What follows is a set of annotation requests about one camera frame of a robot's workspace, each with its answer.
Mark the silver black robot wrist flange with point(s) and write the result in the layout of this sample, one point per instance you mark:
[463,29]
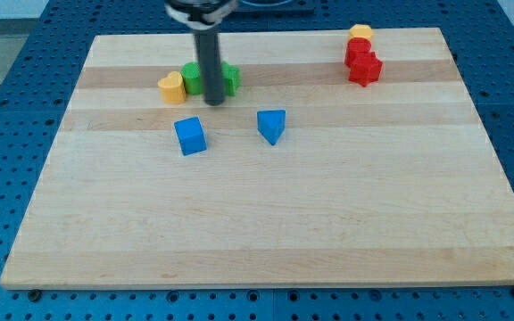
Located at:
[200,13]

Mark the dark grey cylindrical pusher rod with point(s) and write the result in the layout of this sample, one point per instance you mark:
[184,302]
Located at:
[207,47]

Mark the yellow heart block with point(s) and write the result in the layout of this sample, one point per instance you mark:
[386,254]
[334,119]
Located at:
[172,88]

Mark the green round block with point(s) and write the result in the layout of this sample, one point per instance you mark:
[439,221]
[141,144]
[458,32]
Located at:
[191,75]

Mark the green star block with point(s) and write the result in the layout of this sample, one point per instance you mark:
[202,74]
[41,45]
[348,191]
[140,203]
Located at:
[232,78]

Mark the blue cube block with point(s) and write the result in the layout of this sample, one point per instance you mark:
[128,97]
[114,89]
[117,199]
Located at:
[190,135]

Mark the blue triangle block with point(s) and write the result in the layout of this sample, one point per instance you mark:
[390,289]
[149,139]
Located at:
[271,124]

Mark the red round block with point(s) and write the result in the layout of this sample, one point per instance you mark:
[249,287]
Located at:
[355,46]

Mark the yellow hexagon block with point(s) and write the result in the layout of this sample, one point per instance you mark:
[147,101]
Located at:
[361,31]

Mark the red star block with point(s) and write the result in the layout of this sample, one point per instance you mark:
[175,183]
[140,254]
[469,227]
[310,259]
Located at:
[365,68]

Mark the light wooden board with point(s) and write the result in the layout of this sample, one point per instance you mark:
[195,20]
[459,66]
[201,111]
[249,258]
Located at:
[395,184]

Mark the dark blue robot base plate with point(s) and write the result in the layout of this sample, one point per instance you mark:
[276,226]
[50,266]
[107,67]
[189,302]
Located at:
[274,6]

